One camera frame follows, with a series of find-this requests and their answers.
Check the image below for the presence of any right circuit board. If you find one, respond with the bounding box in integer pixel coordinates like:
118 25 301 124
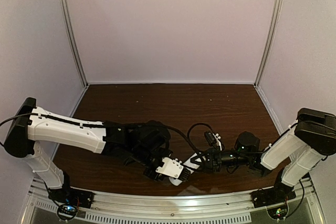
266 204 289 221

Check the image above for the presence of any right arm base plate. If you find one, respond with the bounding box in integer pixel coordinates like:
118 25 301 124
250 187 296 208

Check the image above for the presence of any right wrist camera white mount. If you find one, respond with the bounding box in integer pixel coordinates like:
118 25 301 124
204 131 225 151

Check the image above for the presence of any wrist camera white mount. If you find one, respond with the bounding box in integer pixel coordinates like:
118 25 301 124
156 157 184 178
204 131 225 151

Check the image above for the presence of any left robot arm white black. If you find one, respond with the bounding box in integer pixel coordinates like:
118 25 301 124
2 98 183 205

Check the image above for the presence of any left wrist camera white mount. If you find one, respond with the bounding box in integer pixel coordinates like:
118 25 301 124
156 157 184 178

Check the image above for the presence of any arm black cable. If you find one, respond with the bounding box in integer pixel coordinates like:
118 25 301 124
0 113 205 162
187 122 336 162

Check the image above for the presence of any left aluminium frame post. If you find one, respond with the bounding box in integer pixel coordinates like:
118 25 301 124
60 0 89 88

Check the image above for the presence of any left circuit board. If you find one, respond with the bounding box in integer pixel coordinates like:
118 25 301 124
56 204 78 221

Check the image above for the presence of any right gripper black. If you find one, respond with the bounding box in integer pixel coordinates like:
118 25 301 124
190 146 252 173

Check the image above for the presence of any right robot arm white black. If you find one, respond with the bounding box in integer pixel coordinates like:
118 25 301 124
185 108 335 204

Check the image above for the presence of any white remote control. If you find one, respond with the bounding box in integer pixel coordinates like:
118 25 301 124
169 160 200 186

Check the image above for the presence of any aluminium frame post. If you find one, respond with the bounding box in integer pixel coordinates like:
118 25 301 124
254 0 284 89
60 0 89 88

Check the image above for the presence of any right aluminium frame post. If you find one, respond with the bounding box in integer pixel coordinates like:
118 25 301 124
254 0 284 89

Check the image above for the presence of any circuit board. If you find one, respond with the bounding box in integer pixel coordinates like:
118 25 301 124
56 204 78 221
266 204 289 221

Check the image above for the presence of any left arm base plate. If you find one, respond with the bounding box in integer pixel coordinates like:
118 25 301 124
47 187 94 209

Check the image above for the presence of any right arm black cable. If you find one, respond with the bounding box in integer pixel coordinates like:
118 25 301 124
187 122 336 162

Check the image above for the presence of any front aluminium rail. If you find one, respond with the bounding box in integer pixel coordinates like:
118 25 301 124
18 178 326 223

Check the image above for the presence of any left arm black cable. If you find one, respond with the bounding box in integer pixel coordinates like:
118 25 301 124
0 113 205 162

